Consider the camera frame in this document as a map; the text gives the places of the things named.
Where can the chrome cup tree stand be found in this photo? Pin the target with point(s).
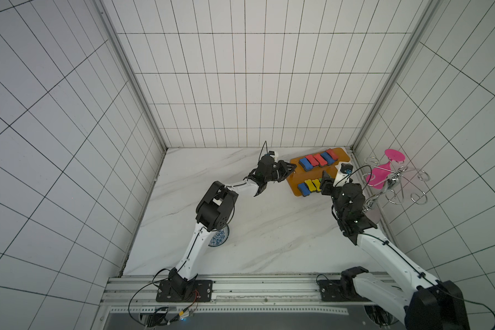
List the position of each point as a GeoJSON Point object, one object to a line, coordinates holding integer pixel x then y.
{"type": "Point", "coordinates": [393, 188]}

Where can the blue bottom eraser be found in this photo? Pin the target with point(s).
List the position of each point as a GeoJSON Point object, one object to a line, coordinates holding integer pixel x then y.
{"type": "Point", "coordinates": [304, 189]}

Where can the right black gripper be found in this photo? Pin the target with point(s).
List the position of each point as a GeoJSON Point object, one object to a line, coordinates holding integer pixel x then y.
{"type": "Point", "coordinates": [329, 186]}

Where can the orange two-tier shelf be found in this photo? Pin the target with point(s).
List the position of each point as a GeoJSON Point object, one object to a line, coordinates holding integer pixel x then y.
{"type": "Point", "coordinates": [299, 175]}

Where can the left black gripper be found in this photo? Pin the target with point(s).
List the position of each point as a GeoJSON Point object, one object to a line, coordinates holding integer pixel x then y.
{"type": "Point", "coordinates": [285, 169]}

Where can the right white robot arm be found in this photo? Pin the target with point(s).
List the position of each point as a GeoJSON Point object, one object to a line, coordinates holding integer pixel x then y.
{"type": "Point", "coordinates": [419, 300]}

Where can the red top eraser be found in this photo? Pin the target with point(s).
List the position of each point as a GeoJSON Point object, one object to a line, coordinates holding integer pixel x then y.
{"type": "Point", "coordinates": [320, 160]}
{"type": "Point", "coordinates": [332, 154]}
{"type": "Point", "coordinates": [312, 160]}

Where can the blue eraser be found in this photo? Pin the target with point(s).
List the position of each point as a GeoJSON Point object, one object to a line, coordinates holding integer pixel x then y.
{"type": "Point", "coordinates": [306, 165]}
{"type": "Point", "coordinates": [304, 189]}
{"type": "Point", "coordinates": [327, 158]}

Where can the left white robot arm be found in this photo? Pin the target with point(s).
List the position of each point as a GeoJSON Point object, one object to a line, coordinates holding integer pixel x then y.
{"type": "Point", "coordinates": [213, 213]}

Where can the yellow bottom eraser left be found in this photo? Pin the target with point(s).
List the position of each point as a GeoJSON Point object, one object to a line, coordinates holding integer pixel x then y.
{"type": "Point", "coordinates": [311, 186]}

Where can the pink disc top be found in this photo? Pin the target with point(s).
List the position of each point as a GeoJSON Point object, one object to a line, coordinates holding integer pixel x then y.
{"type": "Point", "coordinates": [395, 156]}

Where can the yellow bottom eraser right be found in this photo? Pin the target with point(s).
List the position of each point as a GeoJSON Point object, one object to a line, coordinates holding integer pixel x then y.
{"type": "Point", "coordinates": [317, 184]}

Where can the blue patterned bowl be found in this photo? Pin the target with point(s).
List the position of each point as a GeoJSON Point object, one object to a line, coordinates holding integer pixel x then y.
{"type": "Point", "coordinates": [220, 237]}

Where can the yellow eraser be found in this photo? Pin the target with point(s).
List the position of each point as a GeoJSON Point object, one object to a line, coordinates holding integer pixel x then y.
{"type": "Point", "coordinates": [311, 186]}
{"type": "Point", "coordinates": [317, 184]}

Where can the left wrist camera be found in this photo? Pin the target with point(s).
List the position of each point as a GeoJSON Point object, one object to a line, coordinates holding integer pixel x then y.
{"type": "Point", "coordinates": [274, 155]}

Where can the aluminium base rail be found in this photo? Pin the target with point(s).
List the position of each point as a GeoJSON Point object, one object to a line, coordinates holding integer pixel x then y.
{"type": "Point", "coordinates": [267, 301]}

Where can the pink disc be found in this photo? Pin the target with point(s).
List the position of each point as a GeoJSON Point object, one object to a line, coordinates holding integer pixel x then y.
{"type": "Point", "coordinates": [395, 156]}
{"type": "Point", "coordinates": [378, 176]}

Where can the pink disc middle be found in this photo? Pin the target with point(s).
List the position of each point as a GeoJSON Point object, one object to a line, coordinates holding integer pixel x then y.
{"type": "Point", "coordinates": [378, 176]}

